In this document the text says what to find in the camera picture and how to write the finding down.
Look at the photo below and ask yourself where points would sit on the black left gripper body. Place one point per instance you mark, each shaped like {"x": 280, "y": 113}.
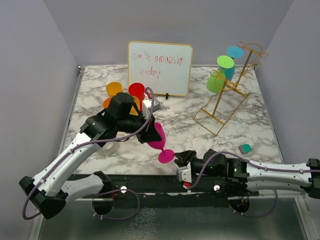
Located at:
{"x": 152, "y": 119}

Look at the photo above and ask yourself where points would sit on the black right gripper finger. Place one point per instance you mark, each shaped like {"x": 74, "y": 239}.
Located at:
{"x": 182, "y": 165}
{"x": 185, "y": 156}

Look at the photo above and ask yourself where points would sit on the pink wine glass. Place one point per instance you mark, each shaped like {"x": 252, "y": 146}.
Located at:
{"x": 166, "y": 155}

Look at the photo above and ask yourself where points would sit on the yellow wine glass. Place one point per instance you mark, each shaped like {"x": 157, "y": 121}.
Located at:
{"x": 113, "y": 88}
{"x": 135, "y": 110}

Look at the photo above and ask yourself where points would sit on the red wine glass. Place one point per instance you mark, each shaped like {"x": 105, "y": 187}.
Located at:
{"x": 138, "y": 90}

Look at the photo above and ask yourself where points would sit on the orange wine glass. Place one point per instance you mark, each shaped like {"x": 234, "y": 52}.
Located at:
{"x": 106, "y": 102}

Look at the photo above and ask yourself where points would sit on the gold wire glass rack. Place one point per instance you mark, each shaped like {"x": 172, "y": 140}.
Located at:
{"x": 214, "y": 115}

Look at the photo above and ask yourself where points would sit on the green wine glass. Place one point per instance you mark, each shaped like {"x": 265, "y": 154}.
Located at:
{"x": 216, "y": 81}

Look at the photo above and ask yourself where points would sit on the teal wine glass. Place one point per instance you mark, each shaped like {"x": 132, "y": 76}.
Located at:
{"x": 226, "y": 62}

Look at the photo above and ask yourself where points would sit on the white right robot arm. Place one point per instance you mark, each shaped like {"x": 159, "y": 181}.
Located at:
{"x": 235, "y": 176}

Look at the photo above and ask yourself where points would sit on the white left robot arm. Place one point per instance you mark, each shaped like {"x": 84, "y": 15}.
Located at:
{"x": 51, "y": 189}

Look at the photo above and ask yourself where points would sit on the clear tape roll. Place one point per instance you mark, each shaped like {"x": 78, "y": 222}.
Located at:
{"x": 108, "y": 146}

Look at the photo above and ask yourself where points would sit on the green grey eraser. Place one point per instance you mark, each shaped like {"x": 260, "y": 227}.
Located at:
{"x": 245, "y": 148}

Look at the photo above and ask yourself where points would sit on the yellow framed whiteboard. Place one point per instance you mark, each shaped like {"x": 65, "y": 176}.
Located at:
{"x": 164, "y": 67}

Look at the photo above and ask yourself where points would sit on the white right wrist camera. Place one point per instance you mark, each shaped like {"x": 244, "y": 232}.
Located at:
{"x": 184, "y": 173}

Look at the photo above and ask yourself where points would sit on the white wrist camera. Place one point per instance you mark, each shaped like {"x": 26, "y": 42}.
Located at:
{"x": 147, "y": 104}
{"x": 184, "y": 173}

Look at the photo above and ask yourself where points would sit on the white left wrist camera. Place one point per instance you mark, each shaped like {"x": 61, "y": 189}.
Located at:
{"x": 147, "y": 104}

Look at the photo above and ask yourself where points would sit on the black front mounting rail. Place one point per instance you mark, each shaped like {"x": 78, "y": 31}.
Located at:
{"x": 165, "y": 191}

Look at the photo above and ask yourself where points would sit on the aluminium left side rail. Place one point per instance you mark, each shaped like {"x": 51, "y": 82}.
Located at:
{"x": 81, "y": 71}

